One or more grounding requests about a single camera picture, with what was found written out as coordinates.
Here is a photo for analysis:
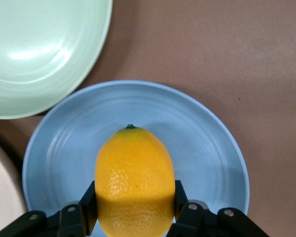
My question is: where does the yellow lemon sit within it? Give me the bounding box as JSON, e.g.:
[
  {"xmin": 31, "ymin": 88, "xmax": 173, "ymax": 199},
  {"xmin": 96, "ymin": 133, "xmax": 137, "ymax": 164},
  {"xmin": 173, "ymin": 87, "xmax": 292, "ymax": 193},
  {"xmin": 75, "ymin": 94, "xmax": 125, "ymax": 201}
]
[{"xmin": 95, "ymin": 124, "xmax": 176, "ymax": 237}]

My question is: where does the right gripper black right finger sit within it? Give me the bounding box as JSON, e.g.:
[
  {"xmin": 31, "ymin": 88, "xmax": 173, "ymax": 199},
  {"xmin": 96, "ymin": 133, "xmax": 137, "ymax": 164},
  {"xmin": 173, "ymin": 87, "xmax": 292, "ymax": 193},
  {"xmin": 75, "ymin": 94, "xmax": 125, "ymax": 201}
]
[{"xmin": 167, "ymin": 179, "xmax": 271, "ymax": 237}]

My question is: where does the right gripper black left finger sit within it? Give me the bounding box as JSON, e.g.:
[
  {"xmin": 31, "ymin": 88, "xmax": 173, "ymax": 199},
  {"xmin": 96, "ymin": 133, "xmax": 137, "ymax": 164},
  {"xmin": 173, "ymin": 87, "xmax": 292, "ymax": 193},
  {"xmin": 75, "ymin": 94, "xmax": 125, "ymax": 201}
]
[{"xmin": 0, "ymin": 180, "xmax": 99, "ymax": 237}]

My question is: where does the beige plate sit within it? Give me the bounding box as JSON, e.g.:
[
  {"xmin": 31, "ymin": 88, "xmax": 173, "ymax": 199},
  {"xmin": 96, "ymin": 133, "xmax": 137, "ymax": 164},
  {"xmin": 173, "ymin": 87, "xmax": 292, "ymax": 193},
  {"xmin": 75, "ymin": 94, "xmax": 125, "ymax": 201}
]
[{"xmin": 0, "ymin": 136, "xmax": 28, "ymax": 237}]

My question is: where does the light green plate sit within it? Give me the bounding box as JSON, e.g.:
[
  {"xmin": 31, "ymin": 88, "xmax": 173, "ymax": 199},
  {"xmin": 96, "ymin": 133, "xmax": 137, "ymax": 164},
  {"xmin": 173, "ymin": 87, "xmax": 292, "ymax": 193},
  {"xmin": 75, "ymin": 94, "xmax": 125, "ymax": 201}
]
[{"xmin": 0, "ymin": 0, "xmax": 113, "ymax": 120}]

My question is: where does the brown table cover sheet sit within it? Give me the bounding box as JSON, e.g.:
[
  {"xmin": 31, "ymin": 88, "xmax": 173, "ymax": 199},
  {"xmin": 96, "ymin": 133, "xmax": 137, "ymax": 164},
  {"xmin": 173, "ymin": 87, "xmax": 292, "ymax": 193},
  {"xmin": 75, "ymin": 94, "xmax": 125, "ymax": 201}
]
[{"xmin": 0, "ymin": 0, "xmax": 296, "ymax": 237}]

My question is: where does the blue plate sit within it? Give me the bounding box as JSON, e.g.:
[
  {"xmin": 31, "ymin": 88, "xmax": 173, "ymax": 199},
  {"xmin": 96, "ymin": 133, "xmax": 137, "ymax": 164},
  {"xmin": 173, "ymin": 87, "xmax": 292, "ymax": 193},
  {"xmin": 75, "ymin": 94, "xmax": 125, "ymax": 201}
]
[{"xmin": 22, "ymin": 79, "xmax": 250, "ymax": 237}]

